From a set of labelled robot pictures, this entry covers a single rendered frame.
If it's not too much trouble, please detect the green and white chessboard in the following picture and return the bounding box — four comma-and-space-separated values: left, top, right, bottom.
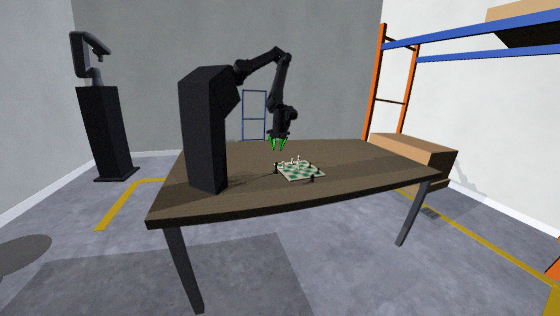
277, 160, 326, 182

